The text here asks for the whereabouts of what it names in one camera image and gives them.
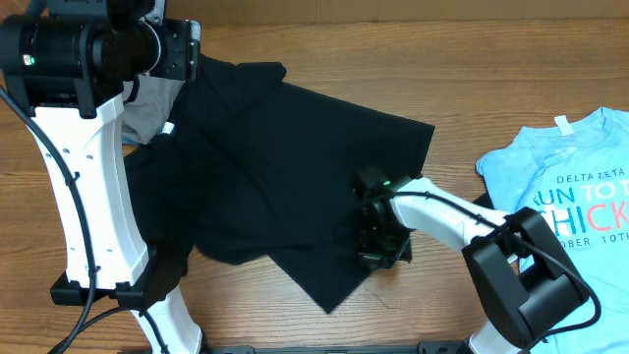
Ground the black t-shirt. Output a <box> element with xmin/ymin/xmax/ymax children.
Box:
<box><xmin>125</xmin><ymin>57</ymin><xmax>434</xmax><ymax>312</ymax></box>

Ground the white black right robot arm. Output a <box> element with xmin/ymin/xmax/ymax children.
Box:
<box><xmin>355</xmin><ymin>165</ymin><xmax>601</xmax><ymax>354</ymax></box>

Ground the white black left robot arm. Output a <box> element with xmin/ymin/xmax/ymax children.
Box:
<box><xmin>1</xmin><ymin>0</ymin><xmax>207</xmax><ymax>353</ymax></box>

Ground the folded grey shirt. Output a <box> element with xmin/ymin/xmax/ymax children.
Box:
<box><xmin>120</xmin><ymin>76</ymin><xmax>185</xmax><ymax>145</ymax></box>

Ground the black garment with white logo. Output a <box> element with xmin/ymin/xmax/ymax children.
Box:
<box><xmin>474</xmin><ymin>193</ymin><xmax>493</xmax><ymax>209</ymax></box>

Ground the light blue printed t-shirt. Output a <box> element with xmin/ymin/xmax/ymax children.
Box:
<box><xmin>476</xmin><ymin>107</ymin><xmax>628</xmax><ymax>353</ymax></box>

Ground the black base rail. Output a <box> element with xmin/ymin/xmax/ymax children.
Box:
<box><xmin>200</xmin><ymin>341</ymin><xmax>472</xmax><ymax>354</ymax></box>

